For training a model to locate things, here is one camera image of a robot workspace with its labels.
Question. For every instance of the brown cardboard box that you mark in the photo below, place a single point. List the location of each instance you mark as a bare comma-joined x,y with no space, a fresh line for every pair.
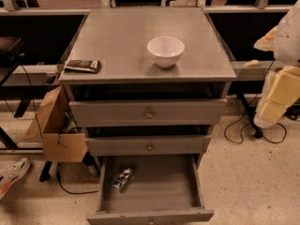
51,127

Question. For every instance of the yellow foam piece on rail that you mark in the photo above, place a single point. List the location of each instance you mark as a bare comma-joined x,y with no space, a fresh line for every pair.
251,63

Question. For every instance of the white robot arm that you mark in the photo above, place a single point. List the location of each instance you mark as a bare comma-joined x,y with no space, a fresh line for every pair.
280,89

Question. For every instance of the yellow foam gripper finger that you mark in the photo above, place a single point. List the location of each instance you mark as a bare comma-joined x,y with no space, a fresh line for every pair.
267,42
279,94

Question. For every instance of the grey wooden drawer cabinet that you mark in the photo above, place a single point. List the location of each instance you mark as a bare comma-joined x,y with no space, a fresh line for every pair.
118,38

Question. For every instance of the grey top drawer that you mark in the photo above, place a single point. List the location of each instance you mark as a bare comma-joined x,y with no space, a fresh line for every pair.
131,113

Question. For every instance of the white ceramic bowl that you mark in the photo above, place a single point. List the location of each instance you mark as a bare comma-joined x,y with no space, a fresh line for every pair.
165,51

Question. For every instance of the black table leg right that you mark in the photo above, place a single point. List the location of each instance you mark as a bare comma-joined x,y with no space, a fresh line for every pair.
258,131

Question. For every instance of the grey open bottom drawer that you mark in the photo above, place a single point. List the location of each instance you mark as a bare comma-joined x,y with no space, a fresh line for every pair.
163,189

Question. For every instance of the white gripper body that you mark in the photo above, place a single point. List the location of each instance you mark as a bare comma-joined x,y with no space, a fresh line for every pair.
289,39

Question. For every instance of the dark snack bar packet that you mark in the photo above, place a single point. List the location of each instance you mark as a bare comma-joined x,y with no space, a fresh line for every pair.
89,66

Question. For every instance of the grey middle drawer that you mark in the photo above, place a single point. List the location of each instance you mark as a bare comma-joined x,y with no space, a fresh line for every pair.
148,145

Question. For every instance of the white running shoe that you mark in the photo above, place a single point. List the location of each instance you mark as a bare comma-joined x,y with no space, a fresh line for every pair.
13,173

